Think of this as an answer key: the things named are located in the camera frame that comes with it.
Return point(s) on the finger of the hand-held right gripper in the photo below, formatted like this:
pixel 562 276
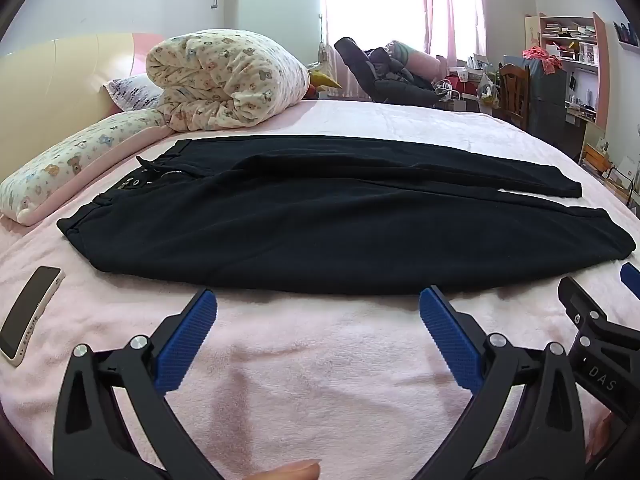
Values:
pixel 582 305
pixel 631 275

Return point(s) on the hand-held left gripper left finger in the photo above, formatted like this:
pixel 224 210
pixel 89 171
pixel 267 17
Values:
pixel 185 345

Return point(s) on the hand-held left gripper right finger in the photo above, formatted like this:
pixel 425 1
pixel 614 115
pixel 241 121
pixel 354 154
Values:
pixel 450 340

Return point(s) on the black pants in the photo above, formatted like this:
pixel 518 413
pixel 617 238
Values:
pixel 320 220

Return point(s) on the person's right hand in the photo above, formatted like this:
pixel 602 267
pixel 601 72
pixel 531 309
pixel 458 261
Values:
pixel 603 430

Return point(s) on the person's left hand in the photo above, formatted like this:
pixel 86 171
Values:
pixel 290 471

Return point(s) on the pink bed blanket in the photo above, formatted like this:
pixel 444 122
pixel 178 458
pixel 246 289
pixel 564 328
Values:
pixel 320 360

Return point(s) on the smartphone in cream case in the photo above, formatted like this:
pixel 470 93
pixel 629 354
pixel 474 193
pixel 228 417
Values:
pixel 27 310

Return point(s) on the grey cabinet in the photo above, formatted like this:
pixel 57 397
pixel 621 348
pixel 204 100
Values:
pixel 547 95

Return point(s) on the pink bookshelf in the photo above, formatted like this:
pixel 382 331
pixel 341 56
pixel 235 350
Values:
pixel 602 60

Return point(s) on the wooden chair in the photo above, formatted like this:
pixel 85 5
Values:
pixel 515 90

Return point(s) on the long bear print pillow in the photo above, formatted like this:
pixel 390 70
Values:
pixel 65 160

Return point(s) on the red cloth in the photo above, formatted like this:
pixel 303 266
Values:
pixel 542 55

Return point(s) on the cluttered desk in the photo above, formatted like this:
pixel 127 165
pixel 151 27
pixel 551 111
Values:
pixel 470 85

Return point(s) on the purple patterned pillow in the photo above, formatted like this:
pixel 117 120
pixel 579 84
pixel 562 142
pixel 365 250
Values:
pixel 132 91

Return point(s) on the dark jacket pile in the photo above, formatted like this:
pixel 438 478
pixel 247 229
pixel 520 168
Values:
pixel 390 87

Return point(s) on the rolled bear print quilt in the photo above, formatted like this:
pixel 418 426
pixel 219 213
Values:
pixel 225 75

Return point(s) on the pink plush cushion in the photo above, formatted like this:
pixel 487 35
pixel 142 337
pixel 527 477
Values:
pixel 422 65

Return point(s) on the yellow stuffed toy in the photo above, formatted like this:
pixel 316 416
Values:
pixel 322 80

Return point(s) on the cream and pink headboard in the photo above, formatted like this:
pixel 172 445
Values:
pixel 50 85

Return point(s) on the pink curtain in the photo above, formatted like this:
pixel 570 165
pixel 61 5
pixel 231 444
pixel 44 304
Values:
pixel 450 10

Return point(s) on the wall shelf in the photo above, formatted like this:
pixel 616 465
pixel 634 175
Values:
pixel 627 40

